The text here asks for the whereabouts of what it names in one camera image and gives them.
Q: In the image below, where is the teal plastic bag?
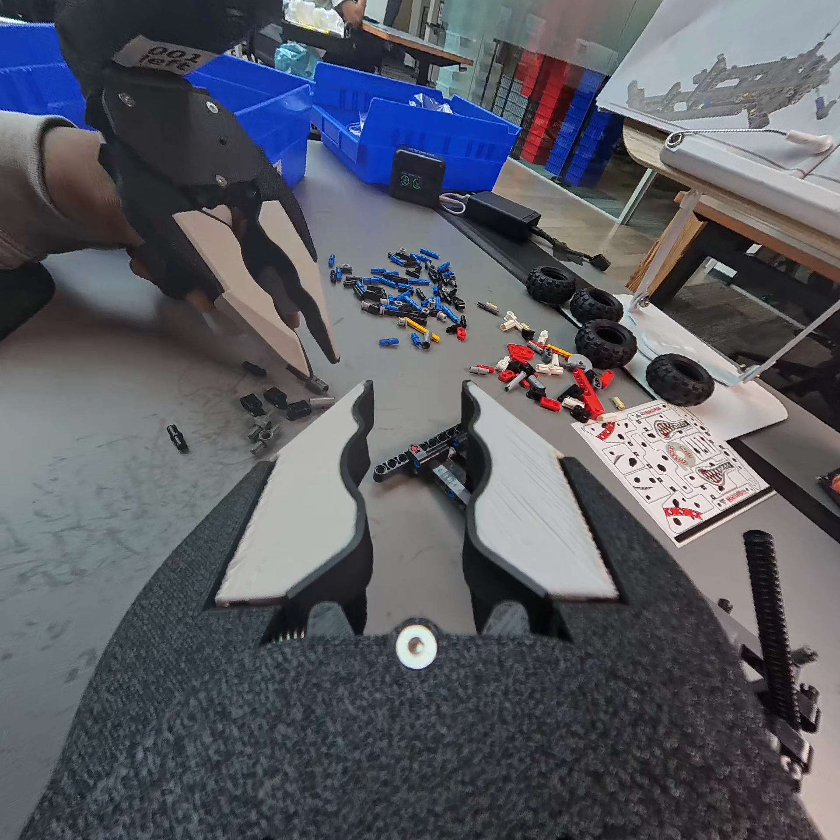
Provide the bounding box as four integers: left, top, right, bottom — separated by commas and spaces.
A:
274, 41, 324, 81

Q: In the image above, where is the white wooden book stand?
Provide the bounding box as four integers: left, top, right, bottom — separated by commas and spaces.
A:
617, 118, 840, 442

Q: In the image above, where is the white sticker sheet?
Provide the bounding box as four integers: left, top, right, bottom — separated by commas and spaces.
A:
571, 399, 777, 549

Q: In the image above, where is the blue bin with square label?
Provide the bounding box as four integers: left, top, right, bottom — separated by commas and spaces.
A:
0, 23, 315, 188

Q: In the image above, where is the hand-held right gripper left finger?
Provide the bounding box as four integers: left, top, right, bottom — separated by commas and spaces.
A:
214, 379, 375, 636

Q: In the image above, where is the pile of blue black pins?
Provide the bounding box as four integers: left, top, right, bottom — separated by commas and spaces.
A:
328, 246, 470, 349

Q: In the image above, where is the person's left forearm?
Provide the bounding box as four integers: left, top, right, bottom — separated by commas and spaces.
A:
0, 108, 83, 271

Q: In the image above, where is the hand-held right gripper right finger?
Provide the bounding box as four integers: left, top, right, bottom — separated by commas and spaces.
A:
461, 379, 620, 632

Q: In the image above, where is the black toy tire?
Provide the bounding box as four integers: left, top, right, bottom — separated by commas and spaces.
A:
646, 353, 716, 408
525, 264, 578, 306
575, 319, 639, 370
570, 287, 624, 324

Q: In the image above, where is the pile of red white pieces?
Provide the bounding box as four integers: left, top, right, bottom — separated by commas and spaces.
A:
467, 311, 624, 424

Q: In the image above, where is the black power adapter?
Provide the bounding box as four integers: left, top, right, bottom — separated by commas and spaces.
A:
465, 190, 542, 227

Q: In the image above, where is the dark background desk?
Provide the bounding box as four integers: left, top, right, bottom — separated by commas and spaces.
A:
282, 20, 475, 86

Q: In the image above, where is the wooden background table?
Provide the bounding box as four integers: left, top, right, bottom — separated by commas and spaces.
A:
626, 193, 840, 309

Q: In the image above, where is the shelf of small storage bins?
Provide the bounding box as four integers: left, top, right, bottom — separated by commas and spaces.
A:
492, 39, 624, 191

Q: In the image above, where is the black adapter cable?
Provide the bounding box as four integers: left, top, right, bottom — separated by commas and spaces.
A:
535, 226, 611, 271

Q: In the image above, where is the plain blue bin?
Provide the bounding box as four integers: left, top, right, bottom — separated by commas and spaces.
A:
311, 62, 522, 188

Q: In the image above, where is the building instruction booklet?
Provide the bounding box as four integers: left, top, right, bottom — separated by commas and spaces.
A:
596, 0, 840, 178

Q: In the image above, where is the grey black toy chassis model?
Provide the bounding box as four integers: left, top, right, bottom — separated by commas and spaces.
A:
373, 423, 823, 785

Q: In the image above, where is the person's left hand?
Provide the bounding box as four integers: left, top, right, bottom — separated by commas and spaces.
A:
41, 126, 219, 315

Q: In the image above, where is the black power bank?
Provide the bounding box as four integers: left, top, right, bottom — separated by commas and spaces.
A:
390, 147, 447, 210

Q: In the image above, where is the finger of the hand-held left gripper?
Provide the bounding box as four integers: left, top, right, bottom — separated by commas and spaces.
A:
175, 206, 316, 378
244, 199, 341, 366

